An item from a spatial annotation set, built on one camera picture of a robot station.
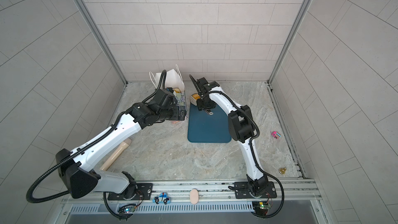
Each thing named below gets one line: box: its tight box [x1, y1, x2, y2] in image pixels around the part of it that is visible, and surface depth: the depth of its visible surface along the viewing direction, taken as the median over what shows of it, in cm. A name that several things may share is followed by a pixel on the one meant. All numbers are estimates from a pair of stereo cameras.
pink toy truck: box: [271, 130, 282, 139], surface depth 88 cm
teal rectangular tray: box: [187, 103, 232, 144], surface depth 92 cm
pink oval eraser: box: [189, 188, 199, 205], surface depth 70 cm
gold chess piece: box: [278, 167, 287, 175], surface depth 78 cm
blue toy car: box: [152, 192, 171, 205], surface depth 69 cm
